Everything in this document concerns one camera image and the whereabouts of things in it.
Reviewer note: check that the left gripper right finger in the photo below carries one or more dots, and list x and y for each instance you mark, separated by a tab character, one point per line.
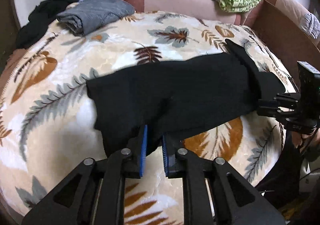
213	191

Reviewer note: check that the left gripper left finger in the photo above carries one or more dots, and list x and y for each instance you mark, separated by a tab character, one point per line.
93	193

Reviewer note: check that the black knit pants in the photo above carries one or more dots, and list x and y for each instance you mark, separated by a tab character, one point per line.
180	98

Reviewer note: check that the black clothing pile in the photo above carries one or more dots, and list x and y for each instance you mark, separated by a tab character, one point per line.
39	20

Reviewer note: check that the person's right hand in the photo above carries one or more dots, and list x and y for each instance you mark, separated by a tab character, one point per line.
304	142

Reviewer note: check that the leaf pattern fleece blanket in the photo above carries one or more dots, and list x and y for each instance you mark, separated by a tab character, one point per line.
69	98

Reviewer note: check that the grey patterned pillow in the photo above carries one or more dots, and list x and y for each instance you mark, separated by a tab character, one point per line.
309	24

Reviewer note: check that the pink quilted bed cover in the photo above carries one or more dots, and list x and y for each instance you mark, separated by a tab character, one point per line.
210	10

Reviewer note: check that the folded grey jeans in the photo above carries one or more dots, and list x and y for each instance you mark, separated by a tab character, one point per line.
89	15

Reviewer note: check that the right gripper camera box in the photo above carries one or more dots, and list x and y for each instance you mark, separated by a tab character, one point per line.
309	90

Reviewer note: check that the brown wooden bed frame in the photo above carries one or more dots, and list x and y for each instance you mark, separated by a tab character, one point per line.
285	39

